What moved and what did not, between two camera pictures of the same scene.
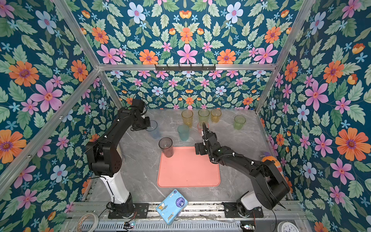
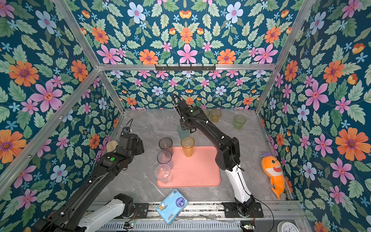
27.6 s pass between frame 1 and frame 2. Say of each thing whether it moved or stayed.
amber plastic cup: stayed
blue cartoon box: stayed
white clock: stayed
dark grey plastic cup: stayed
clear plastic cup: moved
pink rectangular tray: stayed
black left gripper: moved
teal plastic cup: stayed
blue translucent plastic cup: moved
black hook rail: stayed
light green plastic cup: stayed
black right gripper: moved
